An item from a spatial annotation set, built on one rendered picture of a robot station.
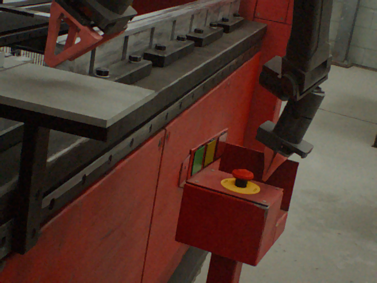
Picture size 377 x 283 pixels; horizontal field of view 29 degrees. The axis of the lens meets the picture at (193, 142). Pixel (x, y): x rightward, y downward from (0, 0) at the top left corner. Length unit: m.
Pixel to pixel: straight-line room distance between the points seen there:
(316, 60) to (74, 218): 0.48
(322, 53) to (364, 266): 1.93
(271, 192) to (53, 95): 0.57
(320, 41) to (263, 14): 1.79
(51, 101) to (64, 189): 0.30
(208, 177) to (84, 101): 0.53
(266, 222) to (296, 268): 1.65
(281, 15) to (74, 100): 2.20
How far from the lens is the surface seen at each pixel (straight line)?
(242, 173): 1.31
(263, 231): 1.28
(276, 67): 1.36
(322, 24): 1.20
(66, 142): 1.11
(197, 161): 1.32
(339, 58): 8.10
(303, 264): 2.98
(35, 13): 1.44
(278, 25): 3.01
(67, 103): 0.84
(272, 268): 2.88
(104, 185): 1.30
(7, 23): 1.69
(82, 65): 1.41
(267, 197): 1.30
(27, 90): 0.88
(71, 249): 1.22
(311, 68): 1.26
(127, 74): 1.50
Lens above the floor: 1.22
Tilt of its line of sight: 17 degrees down
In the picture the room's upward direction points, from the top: 10 degrees clockwise
